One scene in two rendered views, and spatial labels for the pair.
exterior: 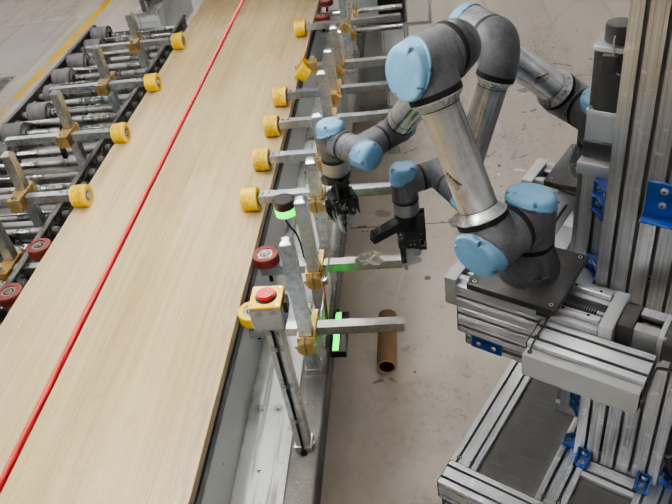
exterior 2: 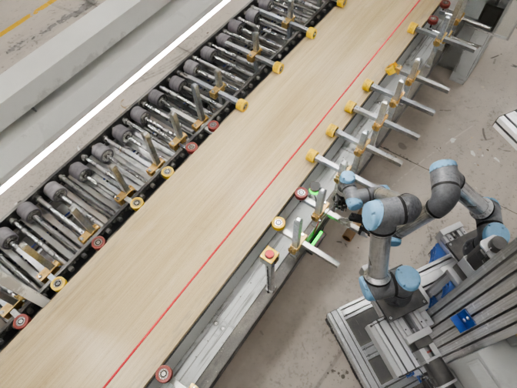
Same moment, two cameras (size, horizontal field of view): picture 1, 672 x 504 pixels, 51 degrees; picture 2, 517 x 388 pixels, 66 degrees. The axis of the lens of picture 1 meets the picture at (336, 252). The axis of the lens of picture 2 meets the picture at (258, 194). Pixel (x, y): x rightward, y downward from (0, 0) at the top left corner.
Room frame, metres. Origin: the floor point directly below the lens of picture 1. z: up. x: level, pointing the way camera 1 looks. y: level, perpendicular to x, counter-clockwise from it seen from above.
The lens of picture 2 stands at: (0.47, -0.17, 3.01)
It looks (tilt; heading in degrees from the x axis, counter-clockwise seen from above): 59 degrees down; 29
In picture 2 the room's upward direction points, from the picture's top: 4 degrees counter-clockwise
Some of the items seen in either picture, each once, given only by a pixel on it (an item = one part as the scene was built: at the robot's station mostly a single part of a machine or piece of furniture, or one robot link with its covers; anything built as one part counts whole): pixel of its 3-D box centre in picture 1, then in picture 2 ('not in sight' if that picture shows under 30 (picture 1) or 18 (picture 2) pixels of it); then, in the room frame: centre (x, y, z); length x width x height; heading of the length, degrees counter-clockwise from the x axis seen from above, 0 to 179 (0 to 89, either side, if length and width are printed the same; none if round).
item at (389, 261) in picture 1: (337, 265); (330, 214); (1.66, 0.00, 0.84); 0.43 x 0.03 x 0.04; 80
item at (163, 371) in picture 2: not in sight; (165, 375); (0.47, 0.43, 0.85); 0.08 x 0.08 x 0.11
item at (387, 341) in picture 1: (387, 340); (355, 224); (2.10, -0.15, 0.04); 0.30 x 0.08 x 0.08; 170
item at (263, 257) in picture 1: (268, 266); (301, 196); (1.70, 0.21, 0.85); 0.08 x 0.08 x 0.11
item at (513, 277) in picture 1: (528, 253); (398, 289); (1.28, -0.46, 1.09); 0.15 x 0.15 x 0.10
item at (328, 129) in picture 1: (332, 140); (346, 182); (1.63, -0.04, 1.29); 0.09 x 0.08 x 0.11; 36
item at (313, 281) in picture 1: (314, 269); (319, 211); (1.66, 0.07, 0.85); 0.13 x 0.06 x 0.05; 170
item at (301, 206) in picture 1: (313, 264); (318, 210); (1.64, 0.07, 0.89); 0.03 x 0.03 x 0.48; 80
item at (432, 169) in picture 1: (439, 174); not in sight; (1.64, -0.32, 1.12); 0.11 x 0.11 x 0.08; 17
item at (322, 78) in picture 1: (330, 129); (377, 126); (2.37, -0.06, 0.93); 0.03 x 0.03 x 0.48; 80
